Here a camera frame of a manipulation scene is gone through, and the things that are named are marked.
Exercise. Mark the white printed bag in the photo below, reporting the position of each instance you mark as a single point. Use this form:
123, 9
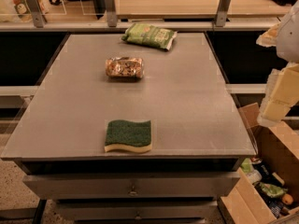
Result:
14, 11

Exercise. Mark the metal bracket post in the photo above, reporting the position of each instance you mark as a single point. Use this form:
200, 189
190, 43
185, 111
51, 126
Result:
36, 12
221, 14
112, 19

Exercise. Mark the orange fruit in box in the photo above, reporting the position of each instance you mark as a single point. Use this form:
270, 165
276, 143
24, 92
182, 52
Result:
287, 199

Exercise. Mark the right metal bracket post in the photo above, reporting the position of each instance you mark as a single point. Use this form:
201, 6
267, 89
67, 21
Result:
221, 14

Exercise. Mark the middle metal bracket post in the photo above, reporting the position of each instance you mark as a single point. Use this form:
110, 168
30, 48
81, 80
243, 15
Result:
112, 19

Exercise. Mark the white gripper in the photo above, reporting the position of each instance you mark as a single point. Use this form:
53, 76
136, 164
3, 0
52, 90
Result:
289, 38

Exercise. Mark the cardboard box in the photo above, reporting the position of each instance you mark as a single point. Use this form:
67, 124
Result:
278, 147

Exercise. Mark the green and yellow sponge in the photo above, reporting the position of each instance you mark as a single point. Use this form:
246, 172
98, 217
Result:
129, 136

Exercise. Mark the orange patterned drink can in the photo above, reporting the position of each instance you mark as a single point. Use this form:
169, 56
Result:
125, 67

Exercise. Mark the green chip bag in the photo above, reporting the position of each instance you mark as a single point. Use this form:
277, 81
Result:
149, 35

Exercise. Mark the dark bottle in box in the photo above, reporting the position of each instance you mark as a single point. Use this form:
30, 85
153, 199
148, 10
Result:
268, 176

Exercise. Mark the green packet in box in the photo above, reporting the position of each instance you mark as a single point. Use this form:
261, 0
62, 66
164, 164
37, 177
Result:
272, 191

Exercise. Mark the left metal bracket post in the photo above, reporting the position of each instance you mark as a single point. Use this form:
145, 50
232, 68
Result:
36, 12

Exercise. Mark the lower grey drawer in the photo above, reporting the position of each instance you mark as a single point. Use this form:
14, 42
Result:
136, 210

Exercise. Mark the grey drawer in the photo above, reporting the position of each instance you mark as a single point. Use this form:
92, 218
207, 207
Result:
129, 185
136, 210

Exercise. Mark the upper grey drawer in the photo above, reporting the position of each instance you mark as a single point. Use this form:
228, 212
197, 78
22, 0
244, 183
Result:
129, 185

